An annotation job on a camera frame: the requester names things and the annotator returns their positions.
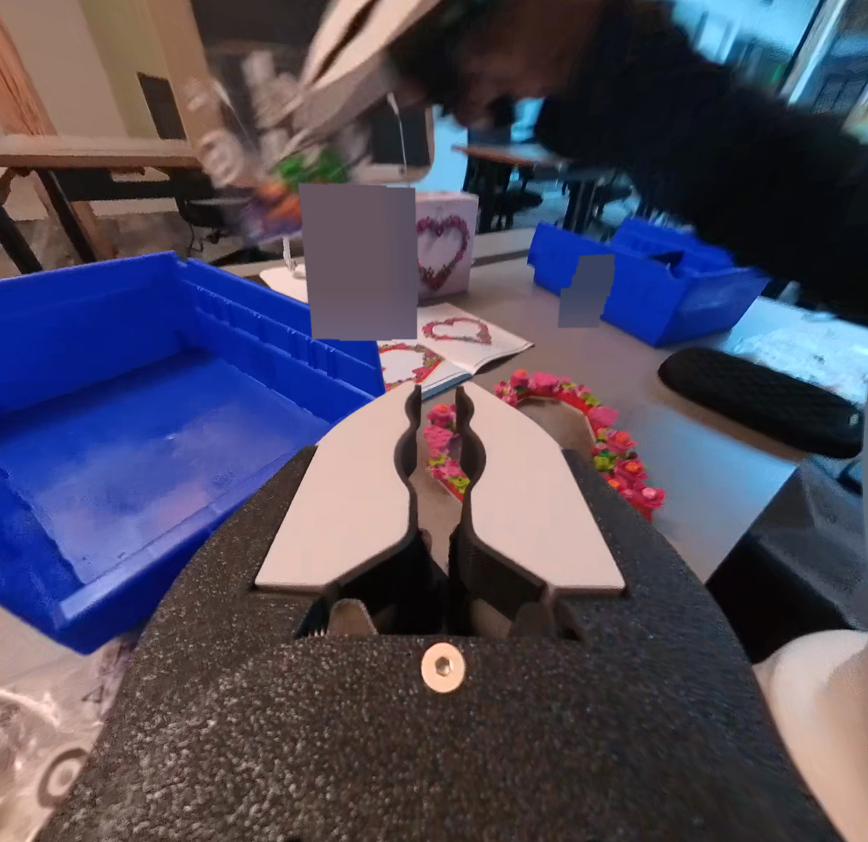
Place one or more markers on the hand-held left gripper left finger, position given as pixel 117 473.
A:
pixel 346 503

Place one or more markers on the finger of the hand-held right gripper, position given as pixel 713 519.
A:
pixel 352 21
pixel 380 48

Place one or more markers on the person's right forearm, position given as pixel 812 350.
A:
pixel 712 150

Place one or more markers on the wooden trestle table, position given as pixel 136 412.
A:
pixel 102 151

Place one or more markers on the heart print cardboard box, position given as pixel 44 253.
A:
pixel 447 245

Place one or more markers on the white stand base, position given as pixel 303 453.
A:
pixel 285 282

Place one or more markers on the heart print instruction booklet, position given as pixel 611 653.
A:
pixel 505 345

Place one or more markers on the plastic bag of coloured bricks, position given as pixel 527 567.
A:
pixel 271 143

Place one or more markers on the grey desk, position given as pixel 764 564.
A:
pixel 698 448

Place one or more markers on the blue plastic bin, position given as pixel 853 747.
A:
pixel 678 292
pixel 169 414

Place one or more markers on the dark background table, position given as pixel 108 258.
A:
pixel 515 153

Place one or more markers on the black mesh wrist rest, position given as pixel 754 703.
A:
pixel 759 401

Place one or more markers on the person's right hand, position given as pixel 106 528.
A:
pixel 475 62

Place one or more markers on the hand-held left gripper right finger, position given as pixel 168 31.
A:
pixel 536 509

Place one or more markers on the person's grey hoodie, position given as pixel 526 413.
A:
pixel 814 720

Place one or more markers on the clear plastic bag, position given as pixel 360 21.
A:
pixel 47 720

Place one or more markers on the white framed monitor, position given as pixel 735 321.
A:
pixel 400 174

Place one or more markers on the heart-shaped brick flower wreath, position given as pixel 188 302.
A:
pixel 610 442

